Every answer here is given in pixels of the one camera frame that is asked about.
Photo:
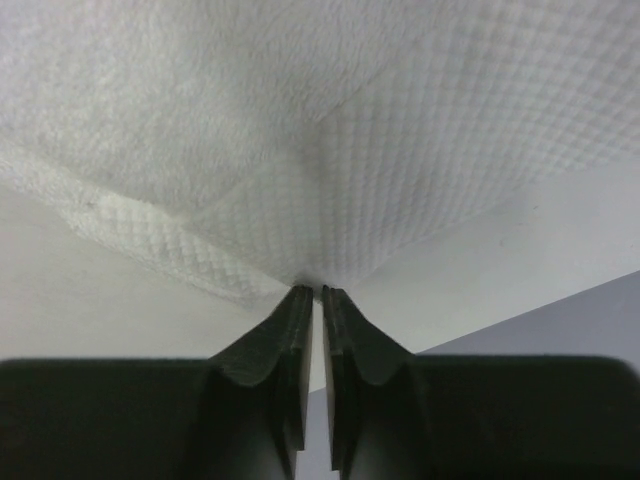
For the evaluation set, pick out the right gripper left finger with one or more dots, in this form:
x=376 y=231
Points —
x=257 y=395

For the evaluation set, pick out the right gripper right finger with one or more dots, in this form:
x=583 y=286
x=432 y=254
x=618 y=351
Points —
x=371 y=395

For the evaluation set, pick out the white towel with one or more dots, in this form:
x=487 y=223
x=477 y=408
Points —
x=241 y=146

